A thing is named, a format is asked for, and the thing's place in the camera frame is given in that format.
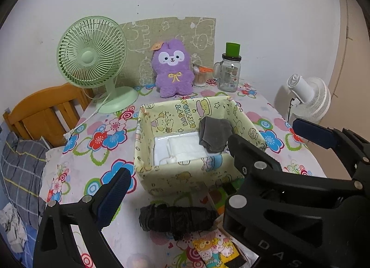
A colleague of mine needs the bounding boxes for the purple plush toy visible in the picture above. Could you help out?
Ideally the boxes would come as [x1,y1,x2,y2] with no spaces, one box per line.
[152,38,195,98]

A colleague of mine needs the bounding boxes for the white desk fan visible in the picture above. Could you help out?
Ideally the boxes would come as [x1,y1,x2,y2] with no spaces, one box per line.
[286,73,331,123]

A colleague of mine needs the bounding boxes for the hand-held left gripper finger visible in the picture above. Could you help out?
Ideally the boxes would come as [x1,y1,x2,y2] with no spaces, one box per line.
[33,167,132,268]

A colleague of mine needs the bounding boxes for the cartoon printed packet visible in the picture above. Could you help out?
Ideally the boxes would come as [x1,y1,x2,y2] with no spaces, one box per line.
[193,231,247,268]

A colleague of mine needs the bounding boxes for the grey sock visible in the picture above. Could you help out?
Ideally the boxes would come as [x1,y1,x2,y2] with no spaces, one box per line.
[199,117,233,153]

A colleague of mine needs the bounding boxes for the glass jar with green lid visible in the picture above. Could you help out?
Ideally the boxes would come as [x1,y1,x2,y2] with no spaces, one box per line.
[213,42,242,93]

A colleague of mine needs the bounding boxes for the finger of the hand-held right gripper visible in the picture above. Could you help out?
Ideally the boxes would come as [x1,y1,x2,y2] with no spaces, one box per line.
[292,117,370,171]
[228,134,283,182]

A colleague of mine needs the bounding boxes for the cotton swab container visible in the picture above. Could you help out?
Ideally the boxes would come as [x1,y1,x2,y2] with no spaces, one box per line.
[192,64,214,88]

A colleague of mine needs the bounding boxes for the wooden chair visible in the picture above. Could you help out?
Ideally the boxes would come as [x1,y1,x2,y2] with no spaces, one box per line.
[3,82,93,148]

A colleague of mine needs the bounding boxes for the yellow printed fabric box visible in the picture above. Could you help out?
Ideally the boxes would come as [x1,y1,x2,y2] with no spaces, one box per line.
[133,96,268,197]

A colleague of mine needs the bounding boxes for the white fan cable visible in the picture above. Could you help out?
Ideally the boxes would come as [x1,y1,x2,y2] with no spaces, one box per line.
[63,90,108,141]

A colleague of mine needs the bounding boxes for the green printed packet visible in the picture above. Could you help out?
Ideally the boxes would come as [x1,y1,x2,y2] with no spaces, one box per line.
[207,179,245,217]

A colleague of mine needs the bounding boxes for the blue plaid pillow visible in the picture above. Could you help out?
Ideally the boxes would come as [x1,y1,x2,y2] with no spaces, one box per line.
[0,132,50,228]

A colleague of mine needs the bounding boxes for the floral tablecloth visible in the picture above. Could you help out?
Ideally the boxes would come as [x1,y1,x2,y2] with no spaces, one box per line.
[39,79,328,268]

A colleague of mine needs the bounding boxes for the white folded cloth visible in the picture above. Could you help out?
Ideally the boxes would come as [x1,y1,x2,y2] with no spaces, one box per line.
[153,132,215,166]

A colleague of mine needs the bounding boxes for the beige printed wall cloth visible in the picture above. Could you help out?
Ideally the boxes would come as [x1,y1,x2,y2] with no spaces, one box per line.
[118,16,217,88]

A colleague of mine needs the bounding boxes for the black sock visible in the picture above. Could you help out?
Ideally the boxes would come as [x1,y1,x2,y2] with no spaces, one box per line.
[139,203,217,241]

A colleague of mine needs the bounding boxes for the white crumpled cloth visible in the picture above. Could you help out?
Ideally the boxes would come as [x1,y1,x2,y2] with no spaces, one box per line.
[0,202,28,253]

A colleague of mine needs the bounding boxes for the green desk fan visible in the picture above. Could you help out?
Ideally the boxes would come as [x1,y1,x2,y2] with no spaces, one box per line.
[56,16,139,114]

